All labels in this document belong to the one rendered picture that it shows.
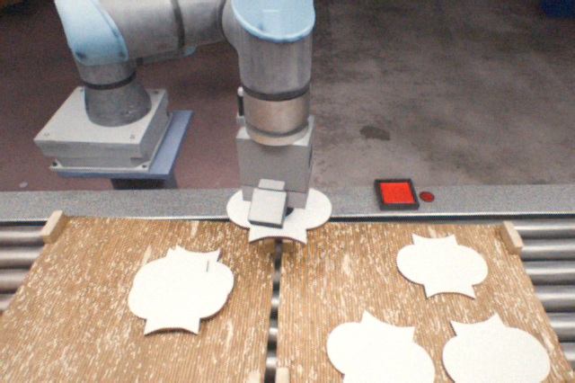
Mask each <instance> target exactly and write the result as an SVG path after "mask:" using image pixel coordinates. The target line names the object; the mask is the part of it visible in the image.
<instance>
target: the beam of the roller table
mask: <svg viewBox="0 0 575 383"><path fill-rule="evenodd" d="M310 189H313V190H317V191H318V192H320V193H321V194H323V195H324V196H325V197H326V198H327V199H328V201H329V202H330V204H331V216H330V218H329V220H328V222H327V223H330V222H394V221H457V220H520V219H575V185H561V184H507V185H439V186H414V189H415V191H416V193H417V196H418V199H419V202H420V207H419V210H393V211H381V210H380V207H379V203H378V199H377V196H376V189H375V186H370V187H311V188H310ZM239 191H241V188H231V189H162V190H93V191H0V227H15V226H45V225H46V223H47V222H48V220H49V219H50V217H51V216H52V215H53V213H54V212H55V211H64V213H65V214H66V216H74V217H97V218H142V219H165V220H188V221H212V222H231V220H230V218H229V217H228V212H227V206H228V203H229V201H230V200H231V199H232V197H233V196H234V195H235V194H236V193H237V192H239ZM421 192H431V193H432V194H433V195H434V197H435V199H434V200H433V201H432V202H426V201H423V200H421V199H420V196H419V195H420V193H421Z"/></svg>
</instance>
